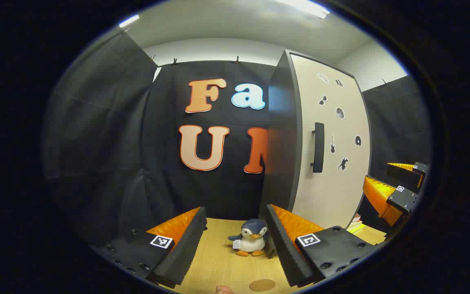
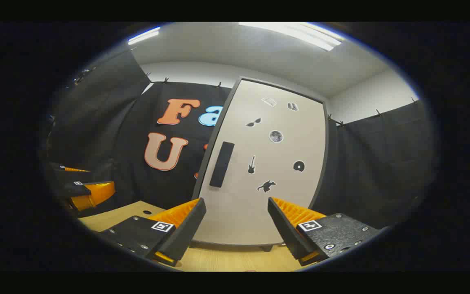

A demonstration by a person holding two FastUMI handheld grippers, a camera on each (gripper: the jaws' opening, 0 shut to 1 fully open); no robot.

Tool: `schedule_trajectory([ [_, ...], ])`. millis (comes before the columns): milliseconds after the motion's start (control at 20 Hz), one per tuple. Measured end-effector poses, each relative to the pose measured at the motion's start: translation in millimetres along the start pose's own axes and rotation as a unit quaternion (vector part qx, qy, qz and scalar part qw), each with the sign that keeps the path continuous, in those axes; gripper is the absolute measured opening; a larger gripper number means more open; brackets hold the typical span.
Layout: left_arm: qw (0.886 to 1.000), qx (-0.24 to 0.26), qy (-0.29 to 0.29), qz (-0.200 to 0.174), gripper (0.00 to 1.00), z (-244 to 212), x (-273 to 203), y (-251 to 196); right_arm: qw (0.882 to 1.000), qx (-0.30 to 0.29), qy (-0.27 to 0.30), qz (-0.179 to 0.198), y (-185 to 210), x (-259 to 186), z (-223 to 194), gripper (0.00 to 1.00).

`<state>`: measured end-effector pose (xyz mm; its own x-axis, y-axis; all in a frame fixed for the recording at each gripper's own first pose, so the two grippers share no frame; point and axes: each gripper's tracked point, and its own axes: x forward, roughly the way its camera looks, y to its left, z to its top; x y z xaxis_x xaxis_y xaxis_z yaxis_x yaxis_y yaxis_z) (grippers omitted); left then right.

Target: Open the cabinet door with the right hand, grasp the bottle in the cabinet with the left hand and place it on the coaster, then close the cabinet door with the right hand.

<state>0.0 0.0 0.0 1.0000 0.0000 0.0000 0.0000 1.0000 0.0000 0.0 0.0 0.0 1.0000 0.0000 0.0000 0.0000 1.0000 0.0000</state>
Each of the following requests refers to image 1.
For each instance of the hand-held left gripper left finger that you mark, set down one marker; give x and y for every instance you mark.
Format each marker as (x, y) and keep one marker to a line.
(186, 249)

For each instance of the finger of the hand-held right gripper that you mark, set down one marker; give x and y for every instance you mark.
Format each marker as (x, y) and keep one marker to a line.
(402, 200)
(406, 173)

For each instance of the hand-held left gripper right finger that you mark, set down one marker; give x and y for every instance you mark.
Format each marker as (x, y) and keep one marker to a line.
(284, 249)

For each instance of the round brown coaster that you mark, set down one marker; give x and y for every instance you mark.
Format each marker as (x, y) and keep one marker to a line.
(262, 285)

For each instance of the light grey cabinet door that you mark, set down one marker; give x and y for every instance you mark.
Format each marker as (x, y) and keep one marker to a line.
(341, 196)

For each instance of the dark grey cabinet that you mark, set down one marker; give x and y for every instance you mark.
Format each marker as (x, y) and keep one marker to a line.
(284, 163)

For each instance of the blue penguin plush toy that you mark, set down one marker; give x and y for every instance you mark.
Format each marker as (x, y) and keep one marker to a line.
(251, 241)

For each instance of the stack of books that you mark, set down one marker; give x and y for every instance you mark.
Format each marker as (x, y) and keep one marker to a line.
(355, 224)

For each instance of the black backdrop cloth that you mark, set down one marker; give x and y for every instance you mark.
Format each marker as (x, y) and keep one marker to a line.
(165, 183)

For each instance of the ceiling light panel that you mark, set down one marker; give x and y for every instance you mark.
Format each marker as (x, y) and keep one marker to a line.
(304, 7)

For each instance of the ceiling strip light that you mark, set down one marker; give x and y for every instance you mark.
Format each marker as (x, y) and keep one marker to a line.
(129, 21)

